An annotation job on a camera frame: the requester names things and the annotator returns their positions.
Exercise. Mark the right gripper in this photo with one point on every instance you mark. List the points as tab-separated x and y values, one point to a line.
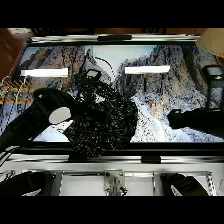
177	119

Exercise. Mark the beige garment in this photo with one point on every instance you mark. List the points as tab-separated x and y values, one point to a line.
213	41

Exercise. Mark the black white-speckled garment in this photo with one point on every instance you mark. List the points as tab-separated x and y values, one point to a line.
110	126

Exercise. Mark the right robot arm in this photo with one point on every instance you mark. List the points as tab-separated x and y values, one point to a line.
206	121

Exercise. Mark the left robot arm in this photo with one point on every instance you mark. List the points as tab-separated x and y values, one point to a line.
30	120

